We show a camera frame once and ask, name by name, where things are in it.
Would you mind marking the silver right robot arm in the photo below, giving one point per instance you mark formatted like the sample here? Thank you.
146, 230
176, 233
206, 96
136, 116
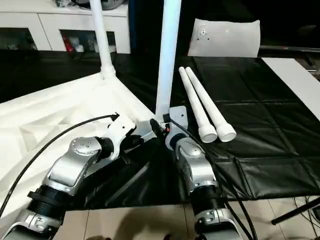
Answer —
197, 175

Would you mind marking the white flat board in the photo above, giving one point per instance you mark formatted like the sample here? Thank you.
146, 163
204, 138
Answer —
295, 85

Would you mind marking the white cabinet with glass doors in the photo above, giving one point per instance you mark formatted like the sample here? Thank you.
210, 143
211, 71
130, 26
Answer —
40, 27

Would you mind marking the black stand leg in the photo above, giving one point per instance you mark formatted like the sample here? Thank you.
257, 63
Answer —
295, 211

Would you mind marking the black work mat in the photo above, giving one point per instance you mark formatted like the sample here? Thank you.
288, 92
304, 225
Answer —
260, 165

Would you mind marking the metal cooking pot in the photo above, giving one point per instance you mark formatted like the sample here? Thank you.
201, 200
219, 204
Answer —
82, 3

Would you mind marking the white plastic table leg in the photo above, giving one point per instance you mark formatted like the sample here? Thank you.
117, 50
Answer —
196, 100
168, 55
210, 102
101, 35

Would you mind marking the white plastic bag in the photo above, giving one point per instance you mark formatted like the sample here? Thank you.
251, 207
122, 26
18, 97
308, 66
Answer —
225, 39

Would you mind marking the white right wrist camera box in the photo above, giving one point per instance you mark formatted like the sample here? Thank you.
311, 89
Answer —
177, 119

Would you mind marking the white plastic table top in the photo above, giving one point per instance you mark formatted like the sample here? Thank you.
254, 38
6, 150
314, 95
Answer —
40, 120

